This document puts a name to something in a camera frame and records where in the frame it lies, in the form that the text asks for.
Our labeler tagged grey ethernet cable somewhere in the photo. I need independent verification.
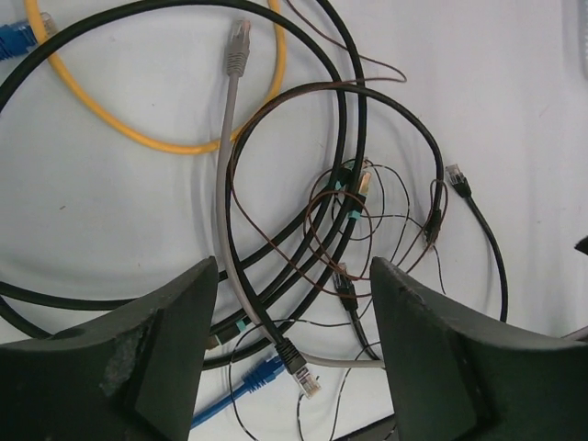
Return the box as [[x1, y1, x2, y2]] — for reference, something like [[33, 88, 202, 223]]
[[214, 17, 387, 371]]

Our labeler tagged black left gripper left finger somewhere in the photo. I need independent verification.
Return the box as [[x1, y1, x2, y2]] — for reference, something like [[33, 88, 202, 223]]
[[1, 258, 219, 440]]

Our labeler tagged blue ethernet cable left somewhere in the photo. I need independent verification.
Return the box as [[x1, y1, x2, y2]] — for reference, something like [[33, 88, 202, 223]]
[[0, 20, 288, 431]]

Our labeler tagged black cable coil left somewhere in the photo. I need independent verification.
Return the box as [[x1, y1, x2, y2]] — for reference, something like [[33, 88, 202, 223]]
[[0, 0, 371, 371]]

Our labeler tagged black cable large loop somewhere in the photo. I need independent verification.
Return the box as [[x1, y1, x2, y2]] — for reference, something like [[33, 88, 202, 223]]
[[224, 85, 510, 401]]

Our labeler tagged thin brown wire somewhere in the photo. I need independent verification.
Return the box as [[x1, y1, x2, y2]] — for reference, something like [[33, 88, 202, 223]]
[[227, 0, 449, 288]]

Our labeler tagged thin black wire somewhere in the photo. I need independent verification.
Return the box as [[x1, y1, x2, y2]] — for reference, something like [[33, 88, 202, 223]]
[[227, 163, 449, 441]]

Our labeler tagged yellow ethernet cable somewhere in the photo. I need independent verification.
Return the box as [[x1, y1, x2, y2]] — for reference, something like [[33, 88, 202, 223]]
[[22, 0, 288, 156]]

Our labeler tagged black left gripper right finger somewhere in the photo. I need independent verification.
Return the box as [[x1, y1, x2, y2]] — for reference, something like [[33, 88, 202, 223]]
[[370, 257, 587, 440]]

